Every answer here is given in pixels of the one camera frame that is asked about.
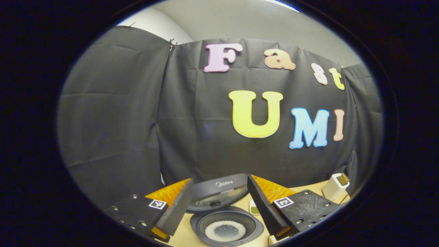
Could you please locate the black silver rice cooker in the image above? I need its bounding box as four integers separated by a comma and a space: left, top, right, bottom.
187, 173, 264, 247

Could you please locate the white toaster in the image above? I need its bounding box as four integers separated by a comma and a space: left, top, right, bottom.
322, 173, 350, 201

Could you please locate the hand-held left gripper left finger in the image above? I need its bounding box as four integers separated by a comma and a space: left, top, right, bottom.
103, 178, 195, 242

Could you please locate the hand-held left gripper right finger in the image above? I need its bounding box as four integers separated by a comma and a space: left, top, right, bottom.
247, 174, 341, 240

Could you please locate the black backdrop cloth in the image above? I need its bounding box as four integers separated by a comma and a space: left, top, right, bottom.
57, 26, 384, 213

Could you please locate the white rice portion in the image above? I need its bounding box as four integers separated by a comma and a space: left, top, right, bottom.
205, 220, 247, 242

